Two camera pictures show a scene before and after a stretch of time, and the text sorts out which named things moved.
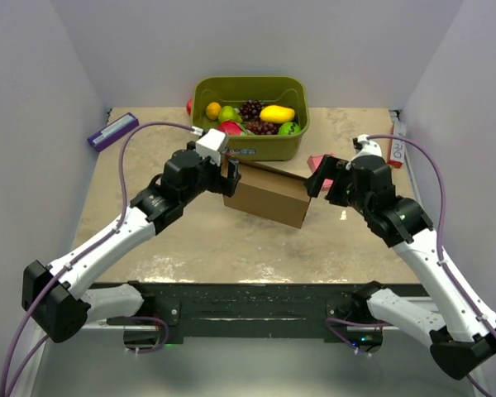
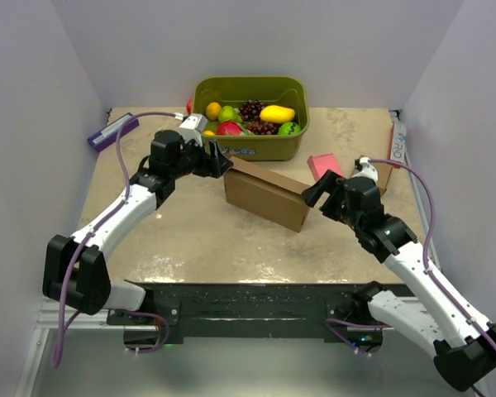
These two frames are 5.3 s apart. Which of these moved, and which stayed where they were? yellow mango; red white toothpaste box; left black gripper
Moved: left black gripper
Stayed: red white toothpaste box; yellow mango
